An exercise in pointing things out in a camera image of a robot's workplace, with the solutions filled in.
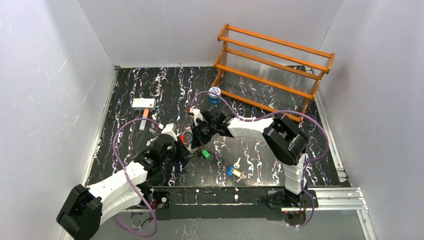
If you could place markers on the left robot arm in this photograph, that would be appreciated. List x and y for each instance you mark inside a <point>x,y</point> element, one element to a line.
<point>106,195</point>

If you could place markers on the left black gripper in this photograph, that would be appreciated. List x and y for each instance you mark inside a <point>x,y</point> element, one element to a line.
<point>180,149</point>

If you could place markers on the metal key organizer red handle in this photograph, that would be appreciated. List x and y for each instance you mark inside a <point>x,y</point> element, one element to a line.
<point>187,139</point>

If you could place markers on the blue key tag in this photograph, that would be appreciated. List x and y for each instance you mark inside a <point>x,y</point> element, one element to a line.
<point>230,171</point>

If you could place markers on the orange wooden shelf rack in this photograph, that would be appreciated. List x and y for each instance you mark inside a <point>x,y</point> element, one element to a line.
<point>269,73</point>

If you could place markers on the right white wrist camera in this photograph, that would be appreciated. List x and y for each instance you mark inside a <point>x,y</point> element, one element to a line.
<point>196,114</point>

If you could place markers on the aluminium rail frame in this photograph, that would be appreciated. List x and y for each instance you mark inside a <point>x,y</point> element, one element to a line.
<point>256,202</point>

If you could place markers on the silver loose key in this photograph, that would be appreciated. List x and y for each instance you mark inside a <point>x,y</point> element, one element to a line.
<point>236,165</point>

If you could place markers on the green key tag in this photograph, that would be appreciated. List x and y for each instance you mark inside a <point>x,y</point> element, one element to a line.
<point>206,154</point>

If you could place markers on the white orange marker pen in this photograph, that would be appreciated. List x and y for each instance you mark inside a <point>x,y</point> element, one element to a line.
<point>143,122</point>

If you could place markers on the white box with red logo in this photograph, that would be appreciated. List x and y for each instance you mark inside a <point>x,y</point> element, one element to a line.
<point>140,104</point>

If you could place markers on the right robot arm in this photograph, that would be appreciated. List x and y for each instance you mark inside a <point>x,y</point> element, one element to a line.
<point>282,135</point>

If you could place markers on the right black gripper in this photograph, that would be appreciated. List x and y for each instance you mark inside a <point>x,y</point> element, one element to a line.
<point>201,129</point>

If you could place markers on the blue jar with patterned lid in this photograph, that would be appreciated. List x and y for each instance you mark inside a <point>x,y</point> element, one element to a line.
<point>214,94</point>

